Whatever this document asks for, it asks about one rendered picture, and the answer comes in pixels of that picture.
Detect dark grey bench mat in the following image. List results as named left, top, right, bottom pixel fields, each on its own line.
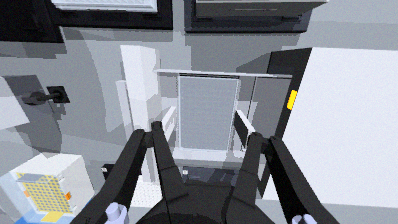
left=0, top=0, right=398, bottom=224

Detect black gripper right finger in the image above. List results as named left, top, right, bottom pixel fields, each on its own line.
left=225, top=110, right=340, bottom=224

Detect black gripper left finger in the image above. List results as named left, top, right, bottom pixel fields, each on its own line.
left=69, top=107, right=197, bottom=224

